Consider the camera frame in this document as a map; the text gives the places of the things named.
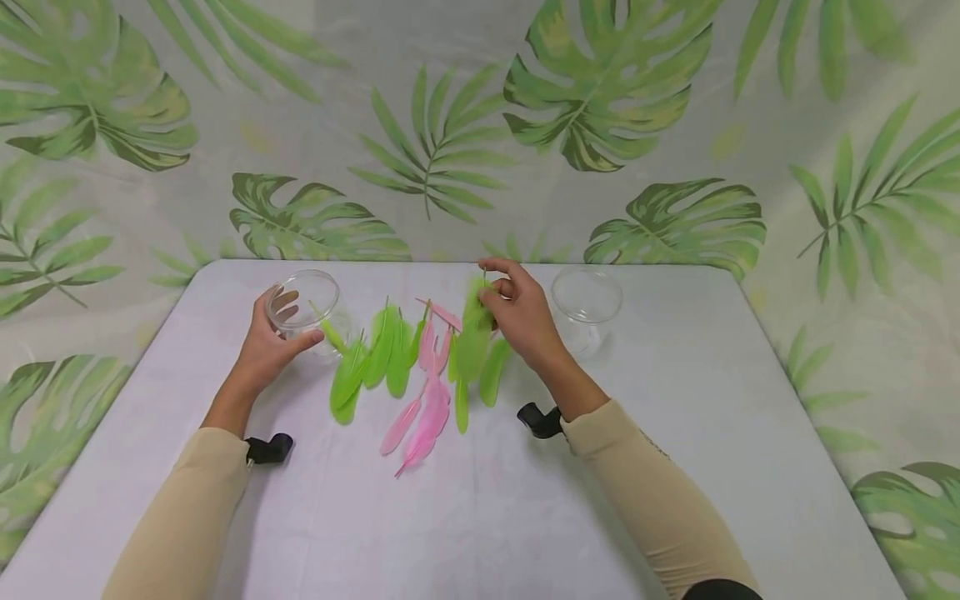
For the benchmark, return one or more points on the person's left hand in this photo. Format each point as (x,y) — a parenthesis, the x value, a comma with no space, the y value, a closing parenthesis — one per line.
(262,350)

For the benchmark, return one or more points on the person's right hand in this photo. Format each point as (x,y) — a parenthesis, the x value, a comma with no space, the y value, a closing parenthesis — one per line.
(529,321)

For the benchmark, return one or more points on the person's right index finger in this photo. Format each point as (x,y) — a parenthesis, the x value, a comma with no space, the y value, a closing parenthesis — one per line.
(504,267)

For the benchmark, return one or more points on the person's left thumb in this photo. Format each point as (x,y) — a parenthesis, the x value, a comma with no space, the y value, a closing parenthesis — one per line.
(304,342)

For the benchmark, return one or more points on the person's right fingers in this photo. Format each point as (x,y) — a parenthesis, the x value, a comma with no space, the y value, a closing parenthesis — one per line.
(507,288)

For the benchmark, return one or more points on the person's left fingers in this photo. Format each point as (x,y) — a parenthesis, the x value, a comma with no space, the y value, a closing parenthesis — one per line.
(279,298)

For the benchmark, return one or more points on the person's right thumb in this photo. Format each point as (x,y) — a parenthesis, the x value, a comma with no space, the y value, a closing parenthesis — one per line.
(489,302)

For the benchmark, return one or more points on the clear plastic cup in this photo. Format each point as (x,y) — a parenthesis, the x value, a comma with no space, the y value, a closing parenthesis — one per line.
(315,292)
(586,300)

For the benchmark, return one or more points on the long green feather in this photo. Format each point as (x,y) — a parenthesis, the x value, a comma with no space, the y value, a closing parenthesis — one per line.
(472,346)

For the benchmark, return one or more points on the person's right forearm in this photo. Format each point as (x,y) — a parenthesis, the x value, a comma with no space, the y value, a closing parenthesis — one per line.
(652,492)

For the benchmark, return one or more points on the person's left forearm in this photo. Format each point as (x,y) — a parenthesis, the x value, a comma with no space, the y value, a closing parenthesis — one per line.
(187,508)

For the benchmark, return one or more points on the narrow green feather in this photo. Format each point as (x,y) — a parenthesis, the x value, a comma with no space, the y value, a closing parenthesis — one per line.
(331,333)

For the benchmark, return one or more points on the small pink feather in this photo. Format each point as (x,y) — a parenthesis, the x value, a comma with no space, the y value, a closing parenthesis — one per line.
(427,348)
(444,352)
(444,315)

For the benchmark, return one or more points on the pile of green feathers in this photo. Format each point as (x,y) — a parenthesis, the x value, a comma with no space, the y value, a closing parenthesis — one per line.
(381,346)

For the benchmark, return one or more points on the black wrist band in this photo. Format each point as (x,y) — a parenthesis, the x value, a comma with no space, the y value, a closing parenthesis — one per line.
(540,421)
(268,448)

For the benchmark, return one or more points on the slim pink feather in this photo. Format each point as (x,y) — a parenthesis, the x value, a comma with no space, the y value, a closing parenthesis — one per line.
(401,425)

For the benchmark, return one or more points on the large pink feather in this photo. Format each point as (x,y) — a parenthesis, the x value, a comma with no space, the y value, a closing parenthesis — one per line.
(429,425)

